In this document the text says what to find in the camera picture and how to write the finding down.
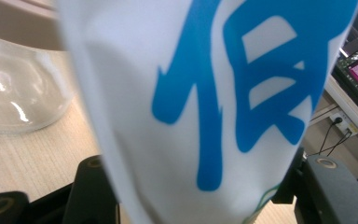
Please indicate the white power strip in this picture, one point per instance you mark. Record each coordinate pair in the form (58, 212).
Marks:
(345, 124)

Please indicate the white stand-up pouch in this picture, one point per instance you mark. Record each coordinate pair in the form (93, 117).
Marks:
(136, 93)

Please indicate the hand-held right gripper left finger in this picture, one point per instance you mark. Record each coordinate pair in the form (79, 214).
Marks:
(112, 205)

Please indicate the clear glass jar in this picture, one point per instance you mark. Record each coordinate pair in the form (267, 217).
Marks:
(18, 93)

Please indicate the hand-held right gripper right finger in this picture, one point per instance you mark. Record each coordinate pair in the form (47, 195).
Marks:
(290, 183)

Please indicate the white desk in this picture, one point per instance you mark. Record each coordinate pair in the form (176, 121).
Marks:
(351, 109)

